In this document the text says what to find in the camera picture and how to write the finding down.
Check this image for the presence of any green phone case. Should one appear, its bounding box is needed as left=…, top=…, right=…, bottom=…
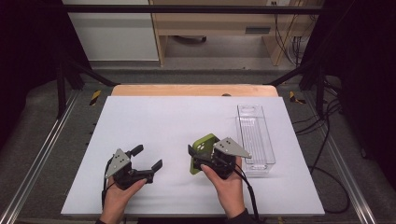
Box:
left=189, top=133, right=220, bottom=175

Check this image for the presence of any black floor cable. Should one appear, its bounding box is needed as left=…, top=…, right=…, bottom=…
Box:
left=292, top=99, right=351, bottom=215

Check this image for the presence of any black horizontal frame bar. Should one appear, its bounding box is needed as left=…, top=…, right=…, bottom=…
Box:
left=62, top=4, right=325, bottom=15

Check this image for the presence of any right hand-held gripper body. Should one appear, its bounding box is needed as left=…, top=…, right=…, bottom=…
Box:
left=199, top=136, right=252, bottom=180

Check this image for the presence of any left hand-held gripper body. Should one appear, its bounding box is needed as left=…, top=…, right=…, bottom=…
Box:
left=105, top=147, right=155, bottom=191

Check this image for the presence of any black hanging cable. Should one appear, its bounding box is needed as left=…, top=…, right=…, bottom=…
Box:
left=274, top=6, right=298, bottom=65

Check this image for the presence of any left hand-held gripper cable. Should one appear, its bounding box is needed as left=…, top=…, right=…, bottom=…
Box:
left=101, top=157, right=117, bottom=210

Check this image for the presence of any aluminium floor rail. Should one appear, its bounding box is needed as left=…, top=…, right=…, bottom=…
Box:
left=306, top=92, right=377, bottom=224
left=0, top=90, right=80, bottom=224

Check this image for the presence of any hand-held gripper cable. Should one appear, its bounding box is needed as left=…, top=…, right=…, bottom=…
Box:
left=101, top=157, right=117, bottom=210
left=232, top=162, right=261, bottom=223

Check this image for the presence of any right hand-held gripper cable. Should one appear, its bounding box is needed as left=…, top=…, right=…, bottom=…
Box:
left=232, top=162, right=261, bottom=223

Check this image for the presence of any wooden desk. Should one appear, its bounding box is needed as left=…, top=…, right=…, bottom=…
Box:
left=148, top=0, right=325, bottom=66

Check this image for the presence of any white cabinet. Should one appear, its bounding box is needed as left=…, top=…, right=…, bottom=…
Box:
left=62, top=0, right=160, bottom=62

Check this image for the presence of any person's right hand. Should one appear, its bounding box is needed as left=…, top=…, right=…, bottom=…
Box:
left=200, top=157, right=248, bottom=220

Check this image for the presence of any black curtain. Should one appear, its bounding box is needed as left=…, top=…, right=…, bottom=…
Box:
left=0, top=0, right=92, bottom=147
left=302, top=0, right=396, bottom=181

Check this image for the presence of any yellow black tape marker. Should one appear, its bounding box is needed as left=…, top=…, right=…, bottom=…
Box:
left=89, top=90, right=102, bottom=106
left=289, top=91, right=307, bottom=105

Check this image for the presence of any clear plastic container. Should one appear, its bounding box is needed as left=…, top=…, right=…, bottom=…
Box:
left=236, top=104, right=277, bottom=178

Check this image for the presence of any person's left hand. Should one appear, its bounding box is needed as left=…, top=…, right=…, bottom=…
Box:
left=99, top=177, right=148, bottom=219

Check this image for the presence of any black metal frame strut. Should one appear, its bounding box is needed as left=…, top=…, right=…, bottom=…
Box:
left=264, top=60, right=326, bottom=118
left=55, top=57, right=120, bottom=119

